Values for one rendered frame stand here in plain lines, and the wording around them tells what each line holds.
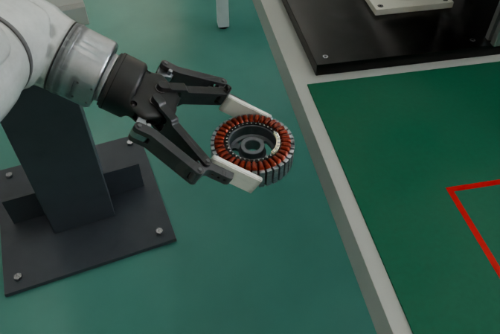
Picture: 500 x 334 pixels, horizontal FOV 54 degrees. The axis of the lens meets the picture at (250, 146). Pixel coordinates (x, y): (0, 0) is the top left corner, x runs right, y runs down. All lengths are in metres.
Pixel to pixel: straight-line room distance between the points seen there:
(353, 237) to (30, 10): 0.45
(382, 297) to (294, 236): 0.95
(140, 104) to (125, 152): 1.14
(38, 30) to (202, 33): 1.75
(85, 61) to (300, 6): 0.48
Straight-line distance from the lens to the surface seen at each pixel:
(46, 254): 1.57
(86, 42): 0.61
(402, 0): 0.99
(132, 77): 0.61
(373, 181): 0.67
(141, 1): 2.60
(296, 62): 0.85
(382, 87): 0.82
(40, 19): 0.60
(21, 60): 0.55
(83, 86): 0.61
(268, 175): 0.63
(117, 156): 1.75
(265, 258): 1.46
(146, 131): 0.59
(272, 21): 0.96
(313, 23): 0.91
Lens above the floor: 1.25
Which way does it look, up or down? 46 degrees down
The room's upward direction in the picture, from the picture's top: straight up
